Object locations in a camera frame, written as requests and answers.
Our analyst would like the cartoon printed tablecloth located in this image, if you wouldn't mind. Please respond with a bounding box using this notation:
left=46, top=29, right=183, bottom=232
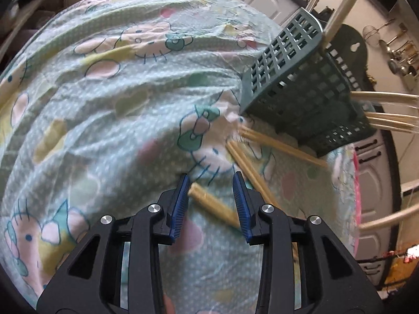
left=0, top=0, right=357, bottom=314

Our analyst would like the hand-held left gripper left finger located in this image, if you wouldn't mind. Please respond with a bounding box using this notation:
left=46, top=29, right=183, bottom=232
left=37, top=173, right=192, bottom=314

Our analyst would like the wire mesh strainer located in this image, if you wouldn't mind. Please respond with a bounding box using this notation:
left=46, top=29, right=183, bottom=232
left=363, top=18, right=395, bottom=44

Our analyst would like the bamboo chopstick pair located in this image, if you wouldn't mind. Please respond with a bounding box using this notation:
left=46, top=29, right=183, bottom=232
left=322, top=0, right=372, bottom=41
left=188, top=182, right=244, bottom=231
left=364, top=112, right=419, bottom=134
left=357, top=204, right=419, bottom=233
left=350, top=91, right=419, bottom=107

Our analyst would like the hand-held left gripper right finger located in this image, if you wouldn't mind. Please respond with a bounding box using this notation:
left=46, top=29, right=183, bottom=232
left=232, top=171, right=383, bottom=314

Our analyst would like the green plastic utensil basket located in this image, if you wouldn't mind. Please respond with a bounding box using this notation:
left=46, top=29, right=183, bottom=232
left=239, top=7, right=378, bottom=158

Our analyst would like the metal ladle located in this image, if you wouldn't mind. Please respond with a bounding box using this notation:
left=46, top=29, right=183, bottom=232
left=389, top=41, right=414, bottom=72
left=379, top=23, right=408, bottom=53

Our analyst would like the pink patterned cloth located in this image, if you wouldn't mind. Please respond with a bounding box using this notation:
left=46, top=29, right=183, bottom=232
left=350, top=144, right=365, bottom=246

